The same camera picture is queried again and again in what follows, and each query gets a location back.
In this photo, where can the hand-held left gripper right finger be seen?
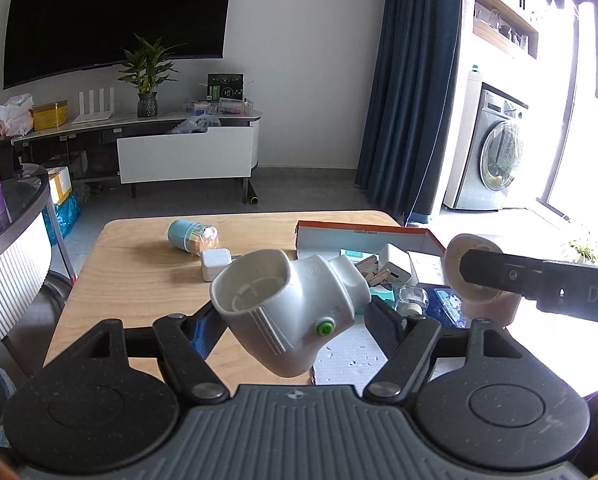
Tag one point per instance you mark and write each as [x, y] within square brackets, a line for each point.
[384, 327]

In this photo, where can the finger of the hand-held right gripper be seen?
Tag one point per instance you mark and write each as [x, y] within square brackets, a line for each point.
[499, 272]

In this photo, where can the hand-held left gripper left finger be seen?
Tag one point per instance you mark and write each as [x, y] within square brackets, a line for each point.
[204, 337]

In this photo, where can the white plug-in vaporizer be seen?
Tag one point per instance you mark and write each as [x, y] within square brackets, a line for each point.
[494, 310]

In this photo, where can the clear liquid refill bottle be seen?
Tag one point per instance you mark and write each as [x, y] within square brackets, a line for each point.
[411, 300]

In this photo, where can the blue packet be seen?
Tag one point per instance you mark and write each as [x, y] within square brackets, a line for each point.
[444, 305]

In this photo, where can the white vaporizer with green button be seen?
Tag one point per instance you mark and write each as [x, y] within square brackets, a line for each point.
[279, 320]

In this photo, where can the orange-edged cardboard box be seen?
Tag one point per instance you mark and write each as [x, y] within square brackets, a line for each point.
[329, 242]

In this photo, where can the small green plant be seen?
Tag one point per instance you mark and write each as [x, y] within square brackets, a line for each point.
[581, 251]

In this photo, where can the white power adapter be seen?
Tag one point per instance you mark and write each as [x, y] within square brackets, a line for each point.
[394, 260]

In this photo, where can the white cube charger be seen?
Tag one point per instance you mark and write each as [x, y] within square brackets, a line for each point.
[214, 265]

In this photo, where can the teal toothpick holder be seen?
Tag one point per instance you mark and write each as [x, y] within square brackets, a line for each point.
[184, 235]

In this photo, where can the silver washing machine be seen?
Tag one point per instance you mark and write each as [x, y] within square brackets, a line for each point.
[489, 155]

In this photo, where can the black roll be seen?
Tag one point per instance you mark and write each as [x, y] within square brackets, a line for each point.
[252, 196]

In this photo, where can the blue plastic bag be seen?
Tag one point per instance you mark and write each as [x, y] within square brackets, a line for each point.
[64, 220]

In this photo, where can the white cabinet drawer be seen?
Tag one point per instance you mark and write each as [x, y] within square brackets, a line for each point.
[184, 155]

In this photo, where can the dark blue curtain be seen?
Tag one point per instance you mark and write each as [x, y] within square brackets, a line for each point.
[409, 85]

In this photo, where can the white and yellow carton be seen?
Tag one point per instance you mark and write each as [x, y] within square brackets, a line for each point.
[59, 185]

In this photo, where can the grey plastic bag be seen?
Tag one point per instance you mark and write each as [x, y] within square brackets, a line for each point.
[196, 125]

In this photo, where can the tv cabinet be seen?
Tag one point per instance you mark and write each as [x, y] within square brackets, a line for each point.
[144, 121]

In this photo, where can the round glass table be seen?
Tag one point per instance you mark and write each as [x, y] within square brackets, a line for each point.
[19, 210]

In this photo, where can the clear plastic box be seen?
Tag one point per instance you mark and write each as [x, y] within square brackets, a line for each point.
[199, 108]
[236, 106]

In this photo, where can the green and black box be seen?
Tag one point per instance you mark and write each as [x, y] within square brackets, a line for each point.
[225, 87]

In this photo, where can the white router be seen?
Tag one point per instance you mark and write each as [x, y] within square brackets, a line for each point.
[96, 110]

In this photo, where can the black stand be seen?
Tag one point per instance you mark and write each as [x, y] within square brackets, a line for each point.
[9, 157]

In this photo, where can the potted plant in dark vase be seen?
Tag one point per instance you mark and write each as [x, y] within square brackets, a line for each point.
[146, 75]

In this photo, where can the yellow box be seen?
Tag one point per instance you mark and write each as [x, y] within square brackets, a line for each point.
[51, 116]

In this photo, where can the white plastic bag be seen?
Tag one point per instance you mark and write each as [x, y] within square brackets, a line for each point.
[14, 115]

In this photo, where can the black television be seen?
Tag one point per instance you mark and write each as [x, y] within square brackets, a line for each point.
[114, 10]

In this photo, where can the wooden wall shelf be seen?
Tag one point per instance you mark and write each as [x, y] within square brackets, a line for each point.
[504, 20]

